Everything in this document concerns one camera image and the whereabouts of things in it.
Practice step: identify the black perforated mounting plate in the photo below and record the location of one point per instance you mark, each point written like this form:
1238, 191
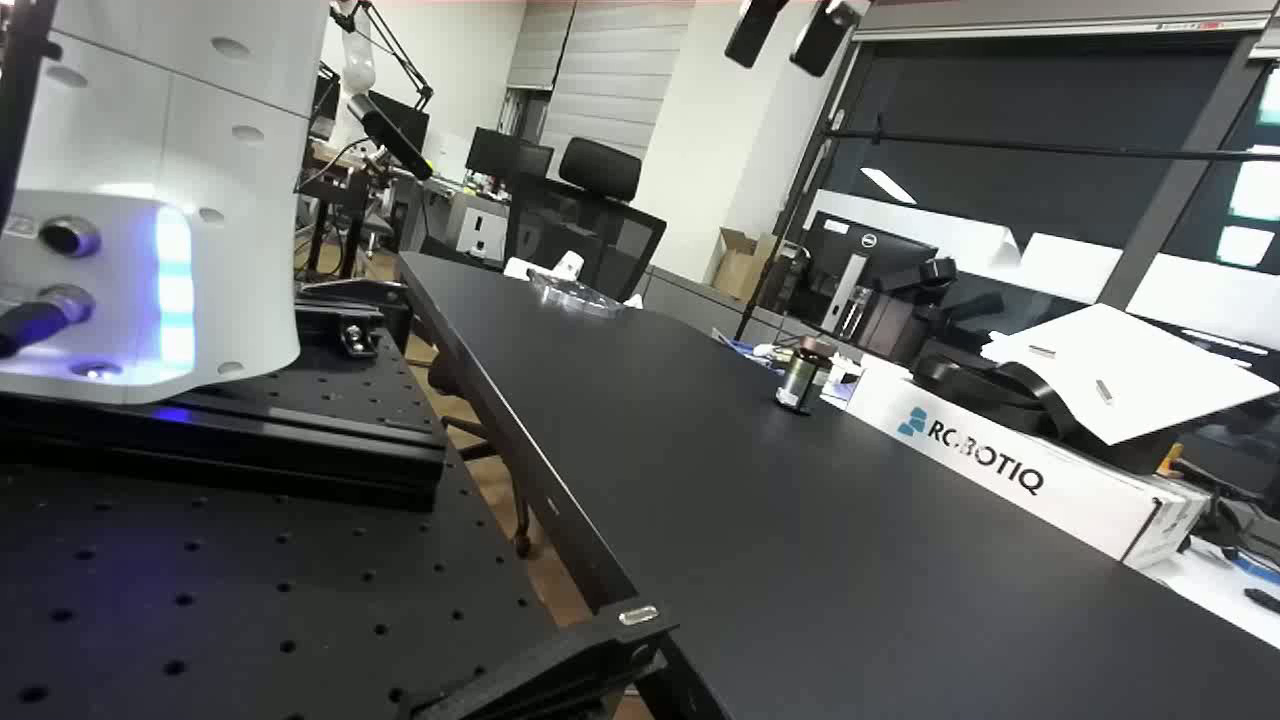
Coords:
281, 550

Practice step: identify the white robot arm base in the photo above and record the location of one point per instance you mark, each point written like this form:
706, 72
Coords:
151, 192

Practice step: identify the small dark metallic can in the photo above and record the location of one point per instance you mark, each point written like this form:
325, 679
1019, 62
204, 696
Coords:
804, 377

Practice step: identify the black computer monitor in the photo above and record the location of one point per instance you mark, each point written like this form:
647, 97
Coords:
504, 159

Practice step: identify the black bag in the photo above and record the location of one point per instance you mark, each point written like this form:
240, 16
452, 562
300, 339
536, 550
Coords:
1004, 394

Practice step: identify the black office chair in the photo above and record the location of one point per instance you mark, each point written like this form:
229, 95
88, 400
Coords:
591, 210

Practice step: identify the brown cardboard box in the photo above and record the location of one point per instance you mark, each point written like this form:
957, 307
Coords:
737, 262

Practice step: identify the white Robotiq cardboard box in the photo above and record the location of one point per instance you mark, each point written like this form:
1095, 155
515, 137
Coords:
1124, 519

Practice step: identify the white paper sheet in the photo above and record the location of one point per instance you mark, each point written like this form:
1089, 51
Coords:
1124, 377

